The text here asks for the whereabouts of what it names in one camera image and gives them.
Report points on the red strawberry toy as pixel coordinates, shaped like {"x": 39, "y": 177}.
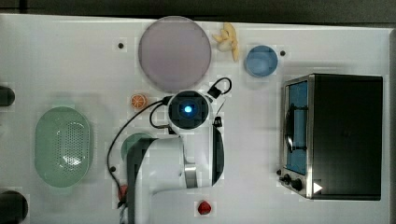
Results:
{"x": 204, "y": 208}

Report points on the round purple plate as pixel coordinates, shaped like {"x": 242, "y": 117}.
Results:
{"x": 174, "y": 53}

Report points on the green cup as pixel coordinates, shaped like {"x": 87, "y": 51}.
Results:
{"x": 129, "y": 142}

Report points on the silver black toaster oven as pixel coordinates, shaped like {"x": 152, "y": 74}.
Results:
{"x": 331, "y": 137}

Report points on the peeled banana toy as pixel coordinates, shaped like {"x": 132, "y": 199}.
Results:
{"x": 227, "y": 40}

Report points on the blue cup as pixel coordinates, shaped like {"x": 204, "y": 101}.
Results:
{"x": 261, "y": 61}

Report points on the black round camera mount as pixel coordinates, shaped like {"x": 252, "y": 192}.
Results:
{"x": 7, "y": 96}

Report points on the green strainer basket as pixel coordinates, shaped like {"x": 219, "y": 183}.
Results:
{"x": 62, "y": 147}

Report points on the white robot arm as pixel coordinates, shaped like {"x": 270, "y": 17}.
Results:
{"x": 191, "y": 157}

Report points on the orange slice toy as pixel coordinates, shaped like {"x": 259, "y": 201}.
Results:
{"x": 139, "y": 101}

